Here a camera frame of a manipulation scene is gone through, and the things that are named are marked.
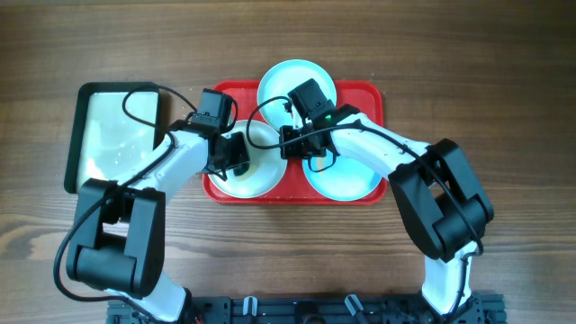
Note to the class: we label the black water tray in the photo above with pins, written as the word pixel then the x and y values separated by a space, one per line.
pixel 105 142

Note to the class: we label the green yellow sponge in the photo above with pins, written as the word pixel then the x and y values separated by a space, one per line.
pixel 245 170

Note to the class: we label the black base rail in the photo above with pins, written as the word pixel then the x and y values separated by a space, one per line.
pixel 388 309

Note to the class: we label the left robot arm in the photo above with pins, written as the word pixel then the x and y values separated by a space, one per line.
pixel 115 250

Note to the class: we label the light blue plate top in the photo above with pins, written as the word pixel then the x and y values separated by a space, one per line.
pixel 283 78

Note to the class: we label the red plastic tray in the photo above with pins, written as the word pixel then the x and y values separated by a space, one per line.
pixel 294 188

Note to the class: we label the white round plate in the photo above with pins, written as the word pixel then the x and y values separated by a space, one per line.
pixel 266 167

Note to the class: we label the light blue plate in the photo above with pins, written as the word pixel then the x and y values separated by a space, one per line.
pixel 283 78
pixel 339 178

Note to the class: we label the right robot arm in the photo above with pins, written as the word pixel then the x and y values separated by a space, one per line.
pixel 441 202

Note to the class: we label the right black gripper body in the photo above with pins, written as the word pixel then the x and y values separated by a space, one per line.
pixel 297 142

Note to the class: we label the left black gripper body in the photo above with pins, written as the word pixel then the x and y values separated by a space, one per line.
pixel 235 152

